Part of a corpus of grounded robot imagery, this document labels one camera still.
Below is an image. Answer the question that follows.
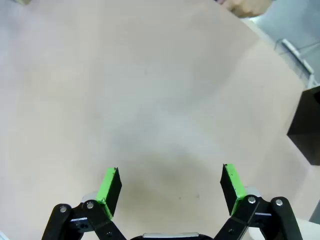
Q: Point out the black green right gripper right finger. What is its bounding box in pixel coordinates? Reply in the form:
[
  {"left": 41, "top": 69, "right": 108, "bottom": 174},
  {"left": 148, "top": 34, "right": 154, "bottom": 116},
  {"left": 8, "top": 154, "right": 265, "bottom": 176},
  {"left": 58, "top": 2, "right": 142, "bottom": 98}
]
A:
[{"left": 213, "top": 163, "right": 305, "bottom": 240}]

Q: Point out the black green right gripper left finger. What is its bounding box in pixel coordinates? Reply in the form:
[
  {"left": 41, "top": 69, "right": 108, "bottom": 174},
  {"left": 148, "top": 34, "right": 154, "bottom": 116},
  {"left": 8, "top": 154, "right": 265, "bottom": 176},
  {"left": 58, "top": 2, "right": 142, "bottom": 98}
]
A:
[{"left": 41, "top": 166, "right": 128, "bottom": 240}]

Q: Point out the person's left hand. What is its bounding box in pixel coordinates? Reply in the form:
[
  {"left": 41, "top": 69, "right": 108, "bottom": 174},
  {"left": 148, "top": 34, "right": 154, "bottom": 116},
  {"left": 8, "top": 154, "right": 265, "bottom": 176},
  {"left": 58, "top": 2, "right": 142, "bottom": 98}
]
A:
[{"left": 228, "top": 0, "right": 272, "bottom": 19}]

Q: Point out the black box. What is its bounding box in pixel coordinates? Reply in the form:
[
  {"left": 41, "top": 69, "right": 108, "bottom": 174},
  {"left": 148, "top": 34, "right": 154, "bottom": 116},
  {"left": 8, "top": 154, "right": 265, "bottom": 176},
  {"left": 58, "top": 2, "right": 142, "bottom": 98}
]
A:
[{"left": 286, "top": 85, "right": 320, "bottom": 166}]

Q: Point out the white side table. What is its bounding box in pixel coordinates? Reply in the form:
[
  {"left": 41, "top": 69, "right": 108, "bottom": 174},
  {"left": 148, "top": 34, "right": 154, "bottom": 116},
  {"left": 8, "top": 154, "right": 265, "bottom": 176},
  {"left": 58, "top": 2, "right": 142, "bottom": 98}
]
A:
[{"left": 274, "top": 38, "right": 320, "bottom": 87}]

